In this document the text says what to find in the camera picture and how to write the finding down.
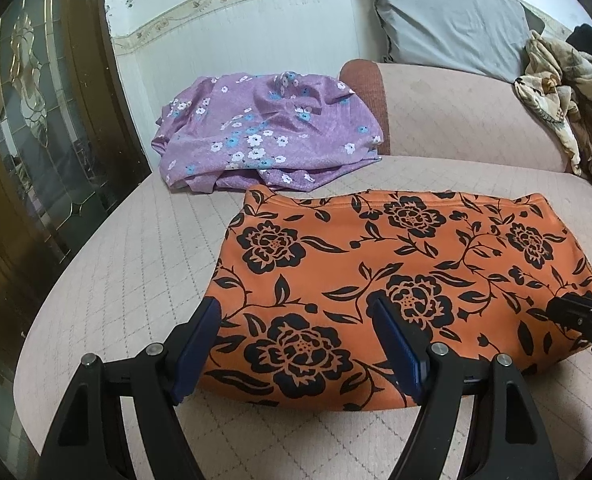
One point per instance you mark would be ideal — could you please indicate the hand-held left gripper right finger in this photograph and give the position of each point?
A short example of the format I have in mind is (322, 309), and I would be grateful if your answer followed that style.
(401, 350)

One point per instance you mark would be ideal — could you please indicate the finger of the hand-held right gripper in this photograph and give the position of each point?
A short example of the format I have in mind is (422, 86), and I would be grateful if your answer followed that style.
(591, 317)

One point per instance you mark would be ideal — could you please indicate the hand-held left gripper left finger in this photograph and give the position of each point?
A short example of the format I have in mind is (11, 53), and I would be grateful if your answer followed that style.
(195, 355)

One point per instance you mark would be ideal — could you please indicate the orange black floral shirt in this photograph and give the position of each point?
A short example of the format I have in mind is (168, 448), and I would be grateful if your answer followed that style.
(426, 260)

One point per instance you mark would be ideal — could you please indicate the pink quilted sofa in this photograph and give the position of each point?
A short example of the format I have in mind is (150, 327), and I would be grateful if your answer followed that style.
(125, 285)

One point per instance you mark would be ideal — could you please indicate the beige floral crumpled cloth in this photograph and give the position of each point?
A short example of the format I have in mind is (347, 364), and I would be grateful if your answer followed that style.
(551, 90)

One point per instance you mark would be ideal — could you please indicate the purple floral cloth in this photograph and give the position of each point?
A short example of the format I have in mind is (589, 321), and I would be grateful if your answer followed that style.
(256, 125)

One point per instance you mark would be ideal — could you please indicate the black cloth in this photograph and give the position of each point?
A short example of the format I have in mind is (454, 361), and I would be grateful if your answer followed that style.
(588, 40)

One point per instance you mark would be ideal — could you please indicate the wooden door with glass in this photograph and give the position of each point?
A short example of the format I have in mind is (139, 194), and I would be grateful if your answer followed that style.
(50, 110)

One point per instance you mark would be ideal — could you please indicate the grey pillow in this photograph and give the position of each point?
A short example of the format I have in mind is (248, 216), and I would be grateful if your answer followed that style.
(451, 20)

